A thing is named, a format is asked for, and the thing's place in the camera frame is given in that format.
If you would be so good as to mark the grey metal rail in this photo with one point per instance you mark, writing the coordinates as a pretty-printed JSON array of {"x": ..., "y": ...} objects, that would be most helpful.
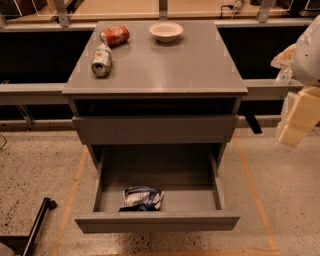
[{"x": 51, "y": 93}]

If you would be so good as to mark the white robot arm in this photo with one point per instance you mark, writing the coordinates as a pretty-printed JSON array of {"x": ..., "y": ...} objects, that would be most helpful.
[{"x": 301, "y": 62}]

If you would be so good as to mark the blue white chip bag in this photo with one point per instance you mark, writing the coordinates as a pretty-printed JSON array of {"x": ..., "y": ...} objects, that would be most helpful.
[{"x": 141, "y": 198}]

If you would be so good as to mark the green white soda can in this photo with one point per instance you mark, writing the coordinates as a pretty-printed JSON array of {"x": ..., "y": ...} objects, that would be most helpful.
[{"x": 101, "y": 61}]

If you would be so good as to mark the white bowl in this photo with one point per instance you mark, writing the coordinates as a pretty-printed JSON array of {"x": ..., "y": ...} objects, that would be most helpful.
[{"x": 166, "y": 31}]

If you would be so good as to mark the closed grey top drawer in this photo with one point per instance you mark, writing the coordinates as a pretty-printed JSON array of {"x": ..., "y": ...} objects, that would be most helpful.
[{"x": 155, "y": 130}]

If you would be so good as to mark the red soda can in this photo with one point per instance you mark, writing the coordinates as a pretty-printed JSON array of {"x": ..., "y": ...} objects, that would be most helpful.
[{"x": 114, "y": 35}]

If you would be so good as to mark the grey drawer cabinet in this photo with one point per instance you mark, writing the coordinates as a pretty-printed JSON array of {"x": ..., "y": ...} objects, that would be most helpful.
[{"x": 191, "y": 76}]

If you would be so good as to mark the clear sanitizer bottle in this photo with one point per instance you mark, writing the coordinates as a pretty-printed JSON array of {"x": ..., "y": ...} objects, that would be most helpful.
[{"x": 284, "y": 76}]

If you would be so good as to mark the open grey middle drawer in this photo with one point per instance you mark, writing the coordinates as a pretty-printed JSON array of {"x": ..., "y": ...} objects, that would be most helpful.
[{"x": 186, "y": 173}]

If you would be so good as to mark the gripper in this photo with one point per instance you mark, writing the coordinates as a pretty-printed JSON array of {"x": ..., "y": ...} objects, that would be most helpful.
[{"x": 308, "y": 59}]

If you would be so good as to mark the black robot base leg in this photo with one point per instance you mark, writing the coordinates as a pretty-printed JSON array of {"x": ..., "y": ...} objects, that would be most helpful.
[{"x": 24, "y": 245}]

